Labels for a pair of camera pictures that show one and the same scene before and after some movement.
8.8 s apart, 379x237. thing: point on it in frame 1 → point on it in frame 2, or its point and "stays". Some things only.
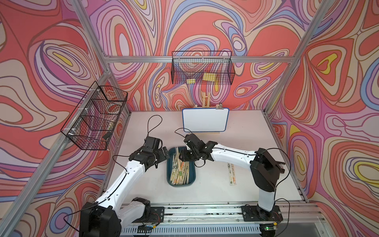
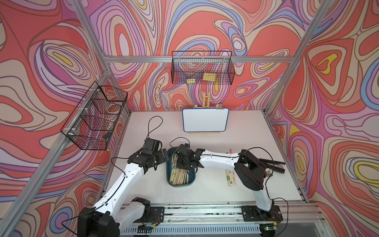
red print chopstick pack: (233, 175) stays
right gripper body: (189, 155) → (183, 164)
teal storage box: (192, 168) stays
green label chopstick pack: (230, 173) stays
